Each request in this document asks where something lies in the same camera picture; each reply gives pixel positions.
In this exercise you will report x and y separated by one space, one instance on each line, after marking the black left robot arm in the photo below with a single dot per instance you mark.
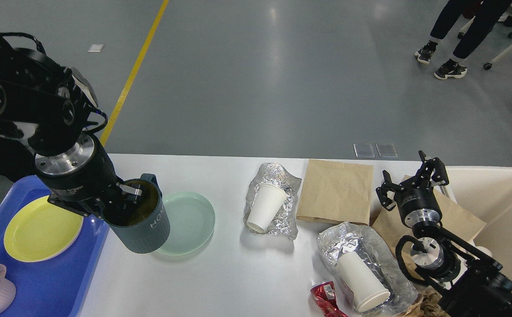
53 110

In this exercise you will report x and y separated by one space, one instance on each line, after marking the crushed red can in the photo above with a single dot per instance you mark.
324 296

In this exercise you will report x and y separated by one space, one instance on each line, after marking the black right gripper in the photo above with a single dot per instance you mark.
418 204

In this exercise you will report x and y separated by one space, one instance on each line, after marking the transparent floor plate right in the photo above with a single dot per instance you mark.
386 150

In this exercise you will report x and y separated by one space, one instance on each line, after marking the large brown paper bag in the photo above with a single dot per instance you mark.
458 220

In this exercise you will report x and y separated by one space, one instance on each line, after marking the yellow plate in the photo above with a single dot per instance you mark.
41 231

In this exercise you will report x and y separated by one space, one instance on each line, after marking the beige plastic bin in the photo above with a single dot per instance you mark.
486 192

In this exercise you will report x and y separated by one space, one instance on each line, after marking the transparent floor plate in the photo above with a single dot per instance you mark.
386 150
364 150

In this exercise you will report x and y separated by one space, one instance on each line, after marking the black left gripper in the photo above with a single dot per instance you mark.
83 180

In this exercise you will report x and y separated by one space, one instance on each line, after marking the blue plastic tray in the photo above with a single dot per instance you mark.
56 287

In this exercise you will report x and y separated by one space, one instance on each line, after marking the dark teal mug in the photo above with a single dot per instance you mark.
142 227

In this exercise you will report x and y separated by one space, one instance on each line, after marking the crumpled aluminium foil sheet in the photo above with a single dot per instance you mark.
284 223

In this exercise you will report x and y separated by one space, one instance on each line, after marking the transparent floor plate left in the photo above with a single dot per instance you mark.
364 150

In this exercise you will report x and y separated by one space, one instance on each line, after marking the white paper cup on foil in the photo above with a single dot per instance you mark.
266 205

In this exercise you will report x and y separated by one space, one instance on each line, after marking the crumpled brown paper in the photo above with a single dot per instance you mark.
426 305

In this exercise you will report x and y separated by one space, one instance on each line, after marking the light green plate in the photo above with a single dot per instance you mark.
192 223

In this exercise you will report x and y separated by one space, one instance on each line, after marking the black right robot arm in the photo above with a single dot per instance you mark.
470 282

